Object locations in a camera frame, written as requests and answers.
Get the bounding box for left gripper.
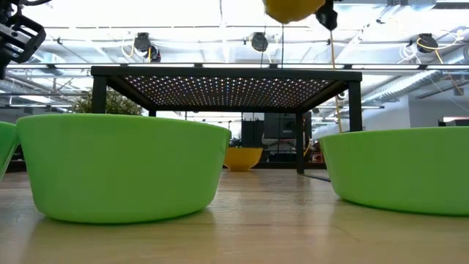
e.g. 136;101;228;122
0;0;48;64

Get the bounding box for black aluminium table frame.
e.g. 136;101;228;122
7;160;330;173

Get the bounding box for black perforated metal rack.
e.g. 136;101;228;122
90;65;363;183

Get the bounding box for yellow floral patterned bowl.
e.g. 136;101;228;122
262;0;326;25
223;146;264;172

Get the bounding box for green plastic mini bowl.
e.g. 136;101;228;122
0;120;20;183
16;113;232;224
319;126;469;216

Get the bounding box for green leafy plant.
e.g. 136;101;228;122
71;87;144;116

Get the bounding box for silver ventilation duct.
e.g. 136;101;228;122
361;69;469;106

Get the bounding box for black ceiling cable reel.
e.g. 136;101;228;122
251;32;269;53
133;32;162;63
416;32;439;54

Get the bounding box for black office cabinet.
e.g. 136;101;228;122
240;111;312;164

